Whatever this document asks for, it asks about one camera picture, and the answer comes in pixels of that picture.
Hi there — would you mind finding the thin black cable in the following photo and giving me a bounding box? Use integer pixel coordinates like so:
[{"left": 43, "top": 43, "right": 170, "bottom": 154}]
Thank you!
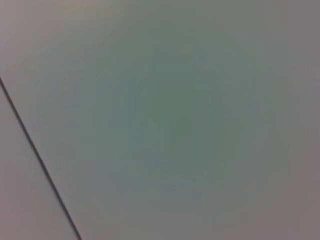
[{"left": 0, "top": 74, "right": 83, "bottom": 240}]

